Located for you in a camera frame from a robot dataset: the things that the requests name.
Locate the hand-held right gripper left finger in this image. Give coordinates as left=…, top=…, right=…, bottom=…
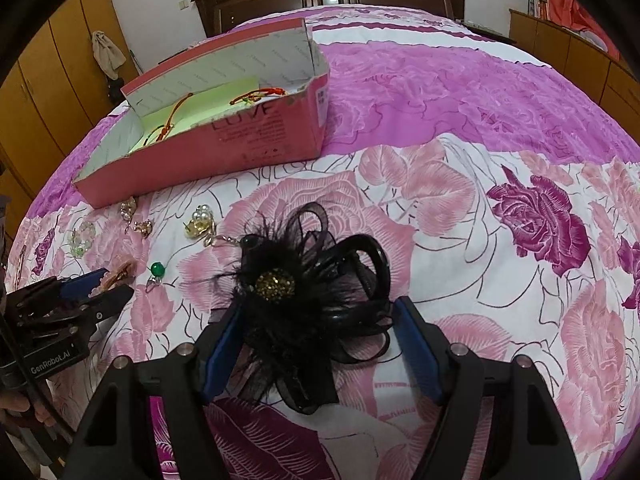
left=62, top=304, right=247, bottom=480

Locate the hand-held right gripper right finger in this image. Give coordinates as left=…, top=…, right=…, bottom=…
left=394, top=296, right=587, bottom=480

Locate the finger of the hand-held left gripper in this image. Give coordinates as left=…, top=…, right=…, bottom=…
left=55, top=268, right=112, bottom=302
left=75, top=285, right=136, bottom=324

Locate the pink flower hair ornament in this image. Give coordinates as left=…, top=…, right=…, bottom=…
left=100, top=255, right=139, bottom=291

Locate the green bead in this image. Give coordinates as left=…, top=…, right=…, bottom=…
left=147, top=260, right=169, bottom=294

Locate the black feather hair clip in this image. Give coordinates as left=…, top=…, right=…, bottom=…
left=217, top=202, right=396, bottom=416

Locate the metal dangle earring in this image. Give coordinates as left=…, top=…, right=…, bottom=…
left=202, top=232, right=247, bottom=249

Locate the gold pearl brooch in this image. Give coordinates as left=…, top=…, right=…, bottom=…
left=185, top=204, right=217, bottom=239

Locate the pink cardboard box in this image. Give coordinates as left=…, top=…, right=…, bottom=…
left=72, top=16, right=331, bottom=209

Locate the person's left hand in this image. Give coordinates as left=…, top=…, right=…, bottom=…
left=0, top=391, right=33, bottom=429

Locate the dark hanging bag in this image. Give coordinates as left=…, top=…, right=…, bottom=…
left=105, top=77, right=126, bottom=107

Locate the yellow wooden wardrobe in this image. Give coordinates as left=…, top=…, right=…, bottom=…
left=0, top=0, right=139, bottom=241

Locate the beige hanging cloth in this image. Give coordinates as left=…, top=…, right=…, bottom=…
left=91, top=30, right=127, bottom=81

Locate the pink floral bedspread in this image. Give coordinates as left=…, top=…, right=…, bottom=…
left=0, top=4, right=640, bottom=480

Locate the wooden side cabinet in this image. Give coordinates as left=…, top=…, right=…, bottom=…
left=509, top=7, right=640, bottom=147

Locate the red and white curtain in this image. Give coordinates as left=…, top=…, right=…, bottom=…
left=545, top=0, right=622, bottom=57

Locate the clear green bead bracelet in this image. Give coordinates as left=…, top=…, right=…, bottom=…
left=67, top=221, right=98, bottom=258

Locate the red string bracelet colourful loop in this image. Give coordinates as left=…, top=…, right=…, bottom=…
left=141, top=91, right=197, bottom=150

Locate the red string bracelet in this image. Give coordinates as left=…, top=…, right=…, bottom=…
left=229, top=85, right=289, bottom=107

